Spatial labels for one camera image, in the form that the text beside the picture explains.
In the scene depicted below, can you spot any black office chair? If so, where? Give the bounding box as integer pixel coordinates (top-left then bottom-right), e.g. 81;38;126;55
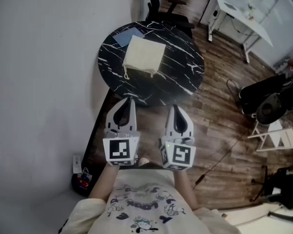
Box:
146;0;195;39

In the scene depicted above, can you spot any person in white shirt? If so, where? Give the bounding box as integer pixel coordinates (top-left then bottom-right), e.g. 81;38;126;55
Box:
61;163;242;234

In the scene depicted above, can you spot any person's left forearm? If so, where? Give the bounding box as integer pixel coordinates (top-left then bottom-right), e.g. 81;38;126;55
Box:
89;164;119;201

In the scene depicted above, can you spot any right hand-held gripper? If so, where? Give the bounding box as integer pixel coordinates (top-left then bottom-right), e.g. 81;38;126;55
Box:
158;104;197;172

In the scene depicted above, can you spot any cream drawstring cloth bag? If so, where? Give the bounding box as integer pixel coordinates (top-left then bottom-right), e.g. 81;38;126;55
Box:
122;35;167;80

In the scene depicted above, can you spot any person's right forearm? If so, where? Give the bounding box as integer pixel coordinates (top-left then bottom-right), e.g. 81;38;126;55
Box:
172;170;201;209

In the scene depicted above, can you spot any black floor cable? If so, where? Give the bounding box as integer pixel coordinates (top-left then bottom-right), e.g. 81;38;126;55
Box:
192;130;245;190

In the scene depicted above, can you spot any black round device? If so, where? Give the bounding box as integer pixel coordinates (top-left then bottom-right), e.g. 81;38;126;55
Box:
255;94;284;125

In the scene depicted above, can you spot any white folding rack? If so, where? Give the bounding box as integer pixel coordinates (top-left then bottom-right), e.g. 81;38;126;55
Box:
248;119;293;152

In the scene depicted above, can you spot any black wheeled stand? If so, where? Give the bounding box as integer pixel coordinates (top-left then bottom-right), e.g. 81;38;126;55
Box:
251;166;293;216

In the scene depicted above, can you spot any person's light shoe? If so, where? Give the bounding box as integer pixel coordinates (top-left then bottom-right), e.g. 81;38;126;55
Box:
138;157;151;168

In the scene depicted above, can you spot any blue notebook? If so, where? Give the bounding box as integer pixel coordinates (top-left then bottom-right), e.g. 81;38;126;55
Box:
112;28;145;48

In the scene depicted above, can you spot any white desk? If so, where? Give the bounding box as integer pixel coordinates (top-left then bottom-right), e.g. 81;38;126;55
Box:
208;0;273;63

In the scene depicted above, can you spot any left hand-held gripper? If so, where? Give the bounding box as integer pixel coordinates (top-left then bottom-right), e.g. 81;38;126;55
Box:
102;97;141;167

